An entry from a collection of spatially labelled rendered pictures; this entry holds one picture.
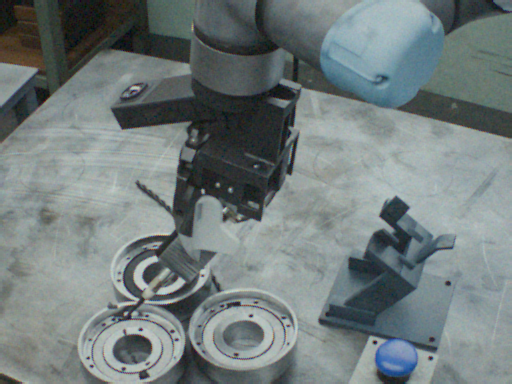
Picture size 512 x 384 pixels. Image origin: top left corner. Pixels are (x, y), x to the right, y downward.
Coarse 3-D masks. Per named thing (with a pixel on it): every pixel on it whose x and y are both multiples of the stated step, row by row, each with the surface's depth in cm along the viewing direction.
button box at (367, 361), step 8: (368, 344) 76; (376, 344) 76; (368, 352) 75; (424, 352) 75; (360, 360) 74; (368, 360) 74; (424, 360) 74; (432, 360) 74; (360, 368) 73; (368, 368) 73; (376, 368) 73; (416, 368) 73; (424, 368) 73; (432, 368) 73; (352, 376) 73; (360, 376) 73; (368, 376) 73; (376, 376) 73; (384, 376) 72; (408, 376) 72; (416, 376) 72; (424, 376) 72; (432, 376) 73
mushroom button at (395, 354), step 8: (384, 344) 72; (392, 344) 72; (400, 344) 72; (408, 344) 72; (376, 352) 72; (384, 352) 71; (392, 352) 71; (400, 352) 71; (408, 352) 71; (416, 352) 71; (376, 360) 71; (384, 360) 71; (392, 360) 70; (400, 360) 70; (408, 360) 70; (416, 360) 71; (384, 368) 70; (392, 368) 70; (400, 368) 70; (408, 368) 70; (392, 376) 70; (400, 376) 70
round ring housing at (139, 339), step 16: (128, 304) 81; (144, 304) 81; (96, 320) 80; (112, 320) 81; (128, 320) 82; (160, 320) 81; (176, 320) 79; (80, 336) 77; (96, 336) 79; (112, 336) 79; (128, 336) 79; (144, 336) 79; (176, 336) 79; (80, 352) 76; (112, 352) 78; (128, 352) 81; (144, 352) 81; (160, 352) 77; (176, 352) 77; (96, 368) 76; (112, 368) 76; (128, 368) 76; (144, 368) 76; (176, 368) 75
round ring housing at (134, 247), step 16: (144, 240) 88; (160, 240) 89; (128, 256) 88; (112, 272) 84; (144, 272) 86; (208, 272) 84; (144, 288) 84; (176, 288) 84; (208, 288) 85; (160, 304) 81; (176, 304) 81; (192, 304) 83
